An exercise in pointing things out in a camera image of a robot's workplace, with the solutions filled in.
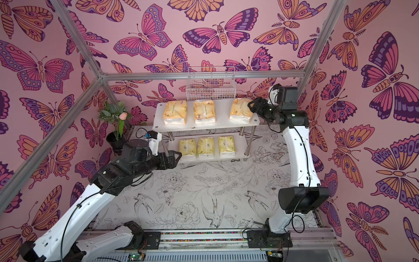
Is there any white two-tier shelf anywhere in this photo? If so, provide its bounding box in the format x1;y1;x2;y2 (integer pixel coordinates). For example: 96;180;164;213
153;99;260;163

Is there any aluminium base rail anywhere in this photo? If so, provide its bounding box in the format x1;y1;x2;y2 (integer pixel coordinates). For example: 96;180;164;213
96;228;346;262

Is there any white wire basket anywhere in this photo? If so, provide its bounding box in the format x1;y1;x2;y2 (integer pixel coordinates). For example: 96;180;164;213
184;65;237;101

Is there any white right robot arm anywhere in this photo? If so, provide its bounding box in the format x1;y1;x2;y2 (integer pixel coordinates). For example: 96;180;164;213
248;84;330;238

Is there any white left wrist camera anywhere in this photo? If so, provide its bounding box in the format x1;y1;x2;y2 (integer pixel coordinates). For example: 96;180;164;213
146;131;162;156

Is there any black vase with artificial plant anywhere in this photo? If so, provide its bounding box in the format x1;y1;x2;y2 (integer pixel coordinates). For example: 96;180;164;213
99;102;131;156

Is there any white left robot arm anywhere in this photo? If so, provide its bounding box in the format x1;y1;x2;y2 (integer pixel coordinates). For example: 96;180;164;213
18;139;182;262

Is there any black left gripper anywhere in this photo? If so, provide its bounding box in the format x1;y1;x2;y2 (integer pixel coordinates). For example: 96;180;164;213
132;151;182;181

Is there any orange tissue pack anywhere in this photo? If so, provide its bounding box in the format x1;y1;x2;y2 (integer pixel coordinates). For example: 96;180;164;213
229;98;253;124
193;100;216;124
163;100;188;125

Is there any yellow green tissue pack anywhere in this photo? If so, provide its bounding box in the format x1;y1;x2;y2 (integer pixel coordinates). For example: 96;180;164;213
218;135;236;157
179;139;197;161
197;136;215;158

